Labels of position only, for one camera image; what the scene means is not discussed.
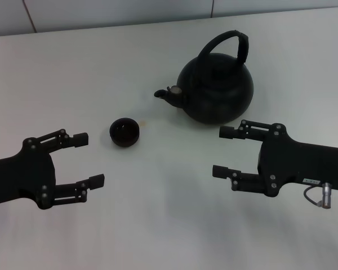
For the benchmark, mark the dark small teacup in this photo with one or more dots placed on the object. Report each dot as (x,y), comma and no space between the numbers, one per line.
(124,132)

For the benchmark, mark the black round teapot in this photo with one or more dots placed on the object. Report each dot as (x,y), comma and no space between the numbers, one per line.
(219,95)

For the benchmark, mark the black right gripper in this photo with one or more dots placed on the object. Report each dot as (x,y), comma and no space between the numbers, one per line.
(298,163)

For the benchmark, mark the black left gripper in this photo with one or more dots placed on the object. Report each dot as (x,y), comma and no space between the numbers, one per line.
(22,174)

